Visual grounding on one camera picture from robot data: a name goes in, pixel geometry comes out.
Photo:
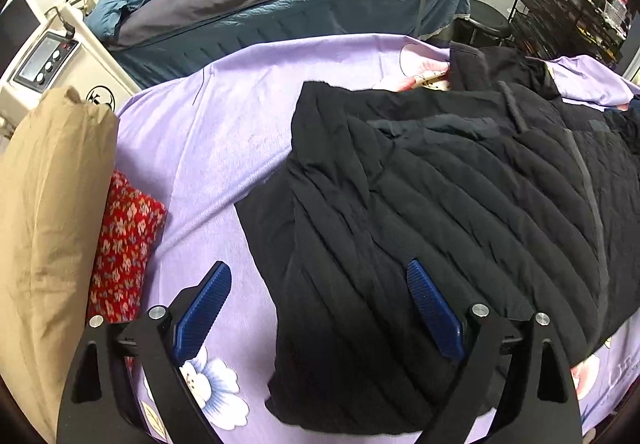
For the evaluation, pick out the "tan pillow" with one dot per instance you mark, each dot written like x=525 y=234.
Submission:
x=50 y=204

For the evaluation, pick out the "black round stool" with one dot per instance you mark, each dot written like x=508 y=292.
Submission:
x=487 y=21

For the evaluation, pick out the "black quilted jacket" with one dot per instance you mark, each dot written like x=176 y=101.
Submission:
x=425 y=184

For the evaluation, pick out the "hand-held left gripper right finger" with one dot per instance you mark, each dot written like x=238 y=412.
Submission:
x=432 y=309

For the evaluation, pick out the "teal covered bed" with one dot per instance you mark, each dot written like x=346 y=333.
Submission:
x=280 y=29

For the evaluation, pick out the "dark monitor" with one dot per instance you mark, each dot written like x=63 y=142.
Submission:
x=12 y=34

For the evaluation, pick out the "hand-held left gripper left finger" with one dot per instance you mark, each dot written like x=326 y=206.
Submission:
x=202 y=309

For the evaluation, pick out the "purple floral bed sheet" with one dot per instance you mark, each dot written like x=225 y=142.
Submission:
x=200 y=134

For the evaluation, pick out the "red floral pillow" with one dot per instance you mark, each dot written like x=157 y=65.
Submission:
x=125 y=244

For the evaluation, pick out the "white machine with control panel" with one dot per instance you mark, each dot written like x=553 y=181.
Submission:
x=95 y=64

